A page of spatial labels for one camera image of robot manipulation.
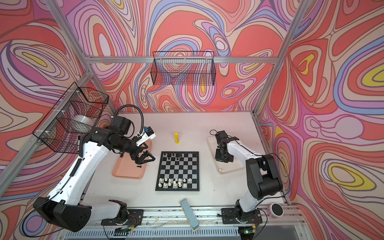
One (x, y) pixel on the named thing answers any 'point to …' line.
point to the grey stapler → (191, 219)
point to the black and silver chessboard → (178, 171)
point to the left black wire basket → (77, 111)
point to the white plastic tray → (222, 167)
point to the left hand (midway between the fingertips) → (150, 151)
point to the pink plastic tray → (125, 166)
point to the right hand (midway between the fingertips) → (224, 162)
